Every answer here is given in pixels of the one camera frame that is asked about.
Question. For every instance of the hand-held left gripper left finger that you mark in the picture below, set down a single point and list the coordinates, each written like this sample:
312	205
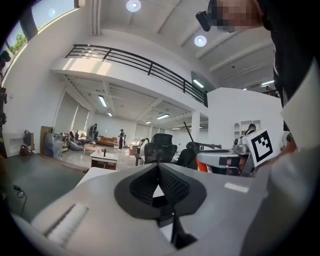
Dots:
140	190

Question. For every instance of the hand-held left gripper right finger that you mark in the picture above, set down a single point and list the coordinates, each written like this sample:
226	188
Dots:
180	190

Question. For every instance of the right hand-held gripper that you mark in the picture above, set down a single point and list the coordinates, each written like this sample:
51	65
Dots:
261	147

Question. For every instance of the black jointed stand arm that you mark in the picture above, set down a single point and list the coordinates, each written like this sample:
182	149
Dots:
200	145

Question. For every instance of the black mesh office chair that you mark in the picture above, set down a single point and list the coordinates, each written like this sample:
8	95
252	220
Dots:
160	150

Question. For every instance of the white coffee table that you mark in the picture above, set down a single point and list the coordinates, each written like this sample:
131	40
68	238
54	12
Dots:
104	156

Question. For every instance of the brown sofa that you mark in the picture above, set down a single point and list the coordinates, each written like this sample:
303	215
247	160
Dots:
106	140

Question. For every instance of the long ceiling tube light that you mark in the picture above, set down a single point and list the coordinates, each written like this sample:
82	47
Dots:
162	116
102	101
198	83

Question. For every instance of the grey bean bag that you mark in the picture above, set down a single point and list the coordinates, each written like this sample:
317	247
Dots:
75	146

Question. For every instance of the plastic-wrapped bundle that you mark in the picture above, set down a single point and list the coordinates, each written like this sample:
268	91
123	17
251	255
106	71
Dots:
53	146

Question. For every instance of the person's black shirt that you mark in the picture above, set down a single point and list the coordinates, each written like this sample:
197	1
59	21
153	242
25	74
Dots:
292	50

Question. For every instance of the tall cardboard box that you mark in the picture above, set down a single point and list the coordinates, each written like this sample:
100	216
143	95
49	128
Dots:
44	135

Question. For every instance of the black mezzanine railing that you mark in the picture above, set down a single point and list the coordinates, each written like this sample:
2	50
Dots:
150	68

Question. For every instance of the brown floor bag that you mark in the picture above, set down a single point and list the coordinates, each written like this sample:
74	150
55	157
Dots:
24	150

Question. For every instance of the round ceiling light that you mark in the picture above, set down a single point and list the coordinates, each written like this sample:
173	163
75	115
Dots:
200	41
133	5

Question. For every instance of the dark hanging bag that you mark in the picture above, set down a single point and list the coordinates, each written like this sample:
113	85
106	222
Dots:
27	138

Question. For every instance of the person's head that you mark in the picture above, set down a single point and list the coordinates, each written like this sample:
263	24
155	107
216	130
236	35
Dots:
232	15

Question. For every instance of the high strip window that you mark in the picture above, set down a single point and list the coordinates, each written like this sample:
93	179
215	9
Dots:
37	17

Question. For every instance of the black head-worn camera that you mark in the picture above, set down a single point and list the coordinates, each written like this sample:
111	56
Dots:
203	21

